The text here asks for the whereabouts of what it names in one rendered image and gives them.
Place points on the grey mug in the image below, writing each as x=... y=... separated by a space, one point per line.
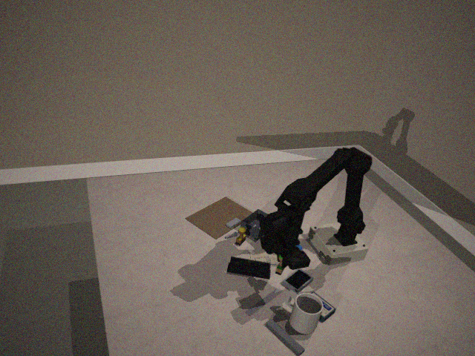
x=306 y=311

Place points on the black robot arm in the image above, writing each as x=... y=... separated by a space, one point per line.
x=302 y=193

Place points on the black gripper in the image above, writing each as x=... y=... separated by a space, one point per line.
x=292 y=256

